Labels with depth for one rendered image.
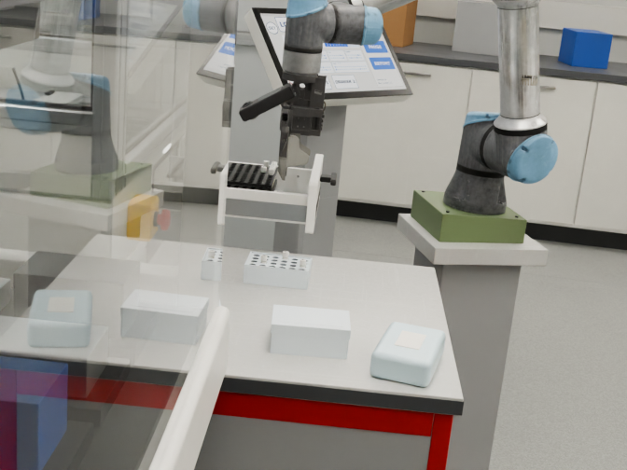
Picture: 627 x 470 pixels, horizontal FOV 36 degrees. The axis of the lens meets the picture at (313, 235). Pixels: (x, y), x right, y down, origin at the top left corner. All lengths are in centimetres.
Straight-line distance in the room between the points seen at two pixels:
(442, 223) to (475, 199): 10
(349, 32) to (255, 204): 40
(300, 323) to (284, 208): 49
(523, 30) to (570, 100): 293
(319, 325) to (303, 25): 61
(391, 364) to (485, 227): 84
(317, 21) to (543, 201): 336
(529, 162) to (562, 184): 294
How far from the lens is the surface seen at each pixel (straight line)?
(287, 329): 154
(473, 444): 249
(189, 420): 105
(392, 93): 303
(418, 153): 502
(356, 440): 152
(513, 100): 213
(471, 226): 225
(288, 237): 307
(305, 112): 188
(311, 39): 186
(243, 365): 151
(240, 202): 200
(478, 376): 241
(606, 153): 508
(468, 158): 228
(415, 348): 152
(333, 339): 154
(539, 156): 215
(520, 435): 310
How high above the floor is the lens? 140
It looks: 17 degrees down
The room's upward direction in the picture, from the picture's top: 5 degrees clockwise
